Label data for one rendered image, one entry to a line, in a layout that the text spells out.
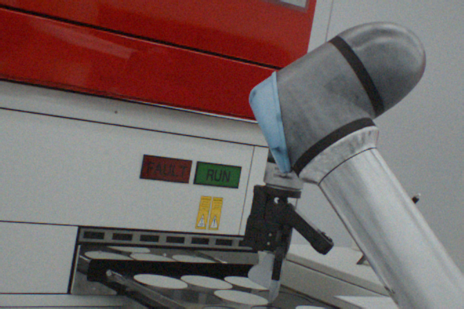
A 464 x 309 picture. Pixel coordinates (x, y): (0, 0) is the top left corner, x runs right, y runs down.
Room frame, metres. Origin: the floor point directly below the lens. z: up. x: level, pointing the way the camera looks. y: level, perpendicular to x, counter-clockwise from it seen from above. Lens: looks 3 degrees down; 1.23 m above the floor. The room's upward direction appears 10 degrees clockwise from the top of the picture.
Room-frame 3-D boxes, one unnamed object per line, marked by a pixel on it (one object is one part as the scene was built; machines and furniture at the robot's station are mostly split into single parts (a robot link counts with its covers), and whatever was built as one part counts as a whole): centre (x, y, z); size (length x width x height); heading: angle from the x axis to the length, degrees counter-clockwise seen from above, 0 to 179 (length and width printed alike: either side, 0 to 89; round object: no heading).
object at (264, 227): (1.61, -0.09, 1.05); 0.09 x 0.08 x 0.12; 82
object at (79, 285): (1.77, 0.08, 0.89); 0.44 x 0.02 x 0.10; 129
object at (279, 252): (1.59, -0.11, 0.99); 0.05 x 0.02 x 0.09; 172
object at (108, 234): (1.78, 0.09, 0.96); 0.44 x 0.01 x 0.02; 129
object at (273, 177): (1.61, -0.10, 1.13); 0.08 x 0.08 x 0.05
